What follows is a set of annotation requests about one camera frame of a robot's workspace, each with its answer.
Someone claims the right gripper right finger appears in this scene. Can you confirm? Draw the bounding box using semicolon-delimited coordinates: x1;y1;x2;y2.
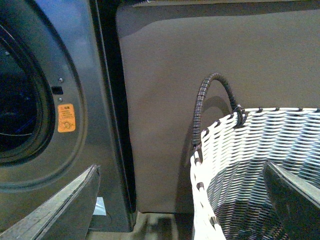
263;161;320;240

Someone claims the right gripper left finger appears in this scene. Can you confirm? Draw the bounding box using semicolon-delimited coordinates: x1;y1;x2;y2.
0;164;101;240

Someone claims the grey front-load washing machine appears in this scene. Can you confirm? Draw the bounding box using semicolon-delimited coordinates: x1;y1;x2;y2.
0;0;135;232

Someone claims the white woven laundry basket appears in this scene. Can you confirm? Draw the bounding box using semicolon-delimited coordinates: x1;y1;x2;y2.
190;108;320;240

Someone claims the orange warning sticker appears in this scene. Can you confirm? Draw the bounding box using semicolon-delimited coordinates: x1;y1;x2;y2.
57;103;76;133

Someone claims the grey sofa side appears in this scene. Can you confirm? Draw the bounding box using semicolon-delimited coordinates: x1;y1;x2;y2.
116;0;320;213

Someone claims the black basket handle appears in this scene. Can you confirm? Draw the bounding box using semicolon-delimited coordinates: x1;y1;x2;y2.
191;72;247;151

